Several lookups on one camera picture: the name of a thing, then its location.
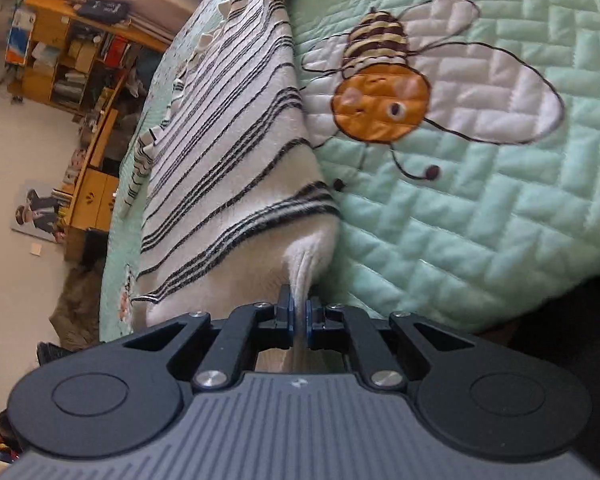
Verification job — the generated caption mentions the white striped knit sweater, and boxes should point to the white striped knit sweater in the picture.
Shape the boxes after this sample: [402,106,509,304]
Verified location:
[116,0,351,376]

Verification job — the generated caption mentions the olive green jacket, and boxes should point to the olive green jacket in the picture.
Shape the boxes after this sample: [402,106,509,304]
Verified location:
[50,258,105,351]

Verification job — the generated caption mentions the wooden corner desk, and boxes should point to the wooden corner desk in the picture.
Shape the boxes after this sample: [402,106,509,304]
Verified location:
[65,70,129,263]

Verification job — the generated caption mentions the child pilot portrait poster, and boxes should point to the child pilot portrait poster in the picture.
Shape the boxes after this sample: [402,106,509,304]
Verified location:
[10,181,72,244]

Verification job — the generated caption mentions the green quilted bee bedspread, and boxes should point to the green quilted bee bedspread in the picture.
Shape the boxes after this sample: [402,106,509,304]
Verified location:
[98,0,600,344]

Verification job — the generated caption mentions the wooden bookshelf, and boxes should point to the wooden bookshelf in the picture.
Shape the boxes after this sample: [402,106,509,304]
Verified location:
[5,0,169,115]

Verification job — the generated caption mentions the dark hanging tote bag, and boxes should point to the dark hanging tote bag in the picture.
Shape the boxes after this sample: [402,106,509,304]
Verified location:
[76,0,131,25]

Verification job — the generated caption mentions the white wall switch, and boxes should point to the white wall switch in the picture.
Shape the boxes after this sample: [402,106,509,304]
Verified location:
[30,243,42,257]

